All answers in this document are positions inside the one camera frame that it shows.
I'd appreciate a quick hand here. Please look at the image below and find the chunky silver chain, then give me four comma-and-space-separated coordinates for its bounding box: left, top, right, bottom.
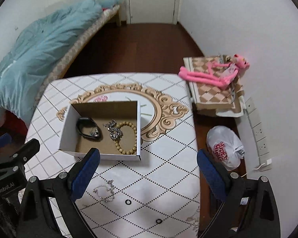
103, 119, 124, 141

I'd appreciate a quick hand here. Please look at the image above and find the white plastic bag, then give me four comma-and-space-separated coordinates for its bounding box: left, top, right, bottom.
207, 126, 245, 171

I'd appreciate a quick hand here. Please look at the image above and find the black wristband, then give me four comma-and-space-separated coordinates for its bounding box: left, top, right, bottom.
76, 117, 102, 141

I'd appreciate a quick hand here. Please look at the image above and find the white power strip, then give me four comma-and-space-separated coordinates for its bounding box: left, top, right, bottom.
245, 97, 272, 171

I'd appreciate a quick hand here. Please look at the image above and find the white cardboard box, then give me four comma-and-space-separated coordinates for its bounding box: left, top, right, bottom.
58, 101, 141, 161

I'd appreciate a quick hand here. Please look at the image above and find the white patterned tablecloth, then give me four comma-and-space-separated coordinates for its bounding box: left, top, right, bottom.
26, 73, 200, 237

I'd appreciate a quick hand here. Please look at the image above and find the checkered cushion mat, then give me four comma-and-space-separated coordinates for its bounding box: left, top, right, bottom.
183, 55, 247, 117

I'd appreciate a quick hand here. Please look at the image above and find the teal duvet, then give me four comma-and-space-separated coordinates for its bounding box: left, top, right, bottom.
0, 0, 124, 126

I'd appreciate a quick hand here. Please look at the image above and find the bed mattress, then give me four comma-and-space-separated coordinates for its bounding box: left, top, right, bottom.
34, 5, 120, 106

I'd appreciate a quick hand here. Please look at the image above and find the pink panther plush toy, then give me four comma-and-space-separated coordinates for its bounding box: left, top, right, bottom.
178, 54, 250, 89

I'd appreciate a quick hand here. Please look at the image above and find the white door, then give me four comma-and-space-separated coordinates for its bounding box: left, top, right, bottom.
126, 0, 180, 24

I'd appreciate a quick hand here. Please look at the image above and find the silver crystal bracelet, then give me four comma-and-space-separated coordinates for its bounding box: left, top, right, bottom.
93, 179, 116, 203

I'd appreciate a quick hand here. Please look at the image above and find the wooden bead bracelet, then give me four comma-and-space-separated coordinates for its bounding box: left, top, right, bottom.
113, 120, 138, 155

